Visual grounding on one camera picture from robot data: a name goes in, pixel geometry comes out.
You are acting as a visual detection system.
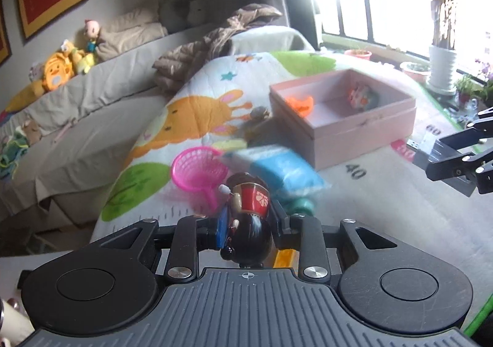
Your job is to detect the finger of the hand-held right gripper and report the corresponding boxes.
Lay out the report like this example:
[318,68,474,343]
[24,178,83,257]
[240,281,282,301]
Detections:
[412,149,493,197]
[433,106,493,157]

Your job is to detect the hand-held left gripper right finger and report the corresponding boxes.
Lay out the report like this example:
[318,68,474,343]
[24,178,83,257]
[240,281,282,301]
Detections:
[271,202,397,281]

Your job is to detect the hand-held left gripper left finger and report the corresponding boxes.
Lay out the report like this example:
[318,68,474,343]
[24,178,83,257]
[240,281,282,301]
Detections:
[90,208,232,281]

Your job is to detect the brown red wind-up doll toy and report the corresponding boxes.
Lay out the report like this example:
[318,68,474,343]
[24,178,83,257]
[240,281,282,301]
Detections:
[219,173,275,268]

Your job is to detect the blue white packet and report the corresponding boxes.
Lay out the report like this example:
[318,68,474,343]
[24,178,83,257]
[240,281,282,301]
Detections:
[223,145,332,201]

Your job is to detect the pink plastic toy net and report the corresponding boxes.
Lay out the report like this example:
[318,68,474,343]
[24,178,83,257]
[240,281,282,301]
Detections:
[170,147,230,213]

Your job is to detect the small brown item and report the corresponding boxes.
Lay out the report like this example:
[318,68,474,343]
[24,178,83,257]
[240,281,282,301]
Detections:
[237,106,278,143]

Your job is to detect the pink cardboard box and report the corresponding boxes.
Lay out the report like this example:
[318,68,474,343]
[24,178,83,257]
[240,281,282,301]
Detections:
[269,68,418,170]

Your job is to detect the small teal toy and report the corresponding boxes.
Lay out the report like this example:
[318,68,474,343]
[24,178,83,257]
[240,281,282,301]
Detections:
[283,195,314,217]

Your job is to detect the small green potted plants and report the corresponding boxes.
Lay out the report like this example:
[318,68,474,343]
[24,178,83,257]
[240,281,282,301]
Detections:
[454,75,493,109]

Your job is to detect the tall plant in white pot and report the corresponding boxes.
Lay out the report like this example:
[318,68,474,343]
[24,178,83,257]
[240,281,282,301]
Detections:
[427,0,493,95]

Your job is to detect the low round flower pot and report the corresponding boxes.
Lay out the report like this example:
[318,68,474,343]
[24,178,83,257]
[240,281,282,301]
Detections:
[401,61,431,83]

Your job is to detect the printed cartoon play mat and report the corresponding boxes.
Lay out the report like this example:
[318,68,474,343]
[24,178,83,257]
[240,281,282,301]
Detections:
[92,50,493,336]

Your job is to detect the colourful round toy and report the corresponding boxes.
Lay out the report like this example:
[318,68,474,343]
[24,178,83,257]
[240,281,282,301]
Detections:
[348,82,380,111]

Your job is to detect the small orange plastic toy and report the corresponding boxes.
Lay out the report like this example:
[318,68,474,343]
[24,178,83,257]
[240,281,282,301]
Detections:
[286,95,314,117]

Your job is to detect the red flower pot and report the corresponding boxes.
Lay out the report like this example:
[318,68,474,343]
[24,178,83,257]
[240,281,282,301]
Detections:
[344,48,372,62]

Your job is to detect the brown padded jacket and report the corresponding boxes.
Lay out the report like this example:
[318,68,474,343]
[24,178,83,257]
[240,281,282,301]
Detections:
[152,3,283,91]

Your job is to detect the grey covered sofa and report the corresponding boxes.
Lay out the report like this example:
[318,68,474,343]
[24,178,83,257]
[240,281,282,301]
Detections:
[0,21,316,251]

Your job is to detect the thin pink stick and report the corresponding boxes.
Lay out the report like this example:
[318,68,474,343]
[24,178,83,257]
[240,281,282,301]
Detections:
[52,120,76,143]

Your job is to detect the small brown plush toy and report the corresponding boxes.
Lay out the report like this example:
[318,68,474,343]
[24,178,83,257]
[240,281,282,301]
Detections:
[19,120,43,145]

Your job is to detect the grey plush toy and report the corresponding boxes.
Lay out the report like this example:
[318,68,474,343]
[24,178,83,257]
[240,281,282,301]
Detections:
[158,0,210,34]

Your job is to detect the beige folded blanket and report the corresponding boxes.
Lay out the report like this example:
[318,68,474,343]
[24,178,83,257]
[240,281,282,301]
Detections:
[96,10,170,60]

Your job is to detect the yellow plush toy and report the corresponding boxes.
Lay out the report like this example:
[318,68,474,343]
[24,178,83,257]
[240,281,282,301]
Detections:
[62,39,98,75]

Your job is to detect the colourful patterned cloth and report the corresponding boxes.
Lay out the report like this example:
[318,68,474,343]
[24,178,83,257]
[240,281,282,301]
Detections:
[0,131,29,178]

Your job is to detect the white cylindrical item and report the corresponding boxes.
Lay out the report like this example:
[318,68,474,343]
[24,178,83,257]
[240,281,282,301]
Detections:
[0,297,35,345]

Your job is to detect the orange duck plush toy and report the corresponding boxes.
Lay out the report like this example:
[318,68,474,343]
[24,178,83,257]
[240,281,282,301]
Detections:
[42,50,75,91]

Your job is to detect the pink headed baby doll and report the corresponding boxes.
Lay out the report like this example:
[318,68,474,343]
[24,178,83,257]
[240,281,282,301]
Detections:
[83,19,101,55]

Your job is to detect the yellow cushion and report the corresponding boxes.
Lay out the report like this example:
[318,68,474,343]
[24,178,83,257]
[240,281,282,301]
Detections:
[6,79,45,112]

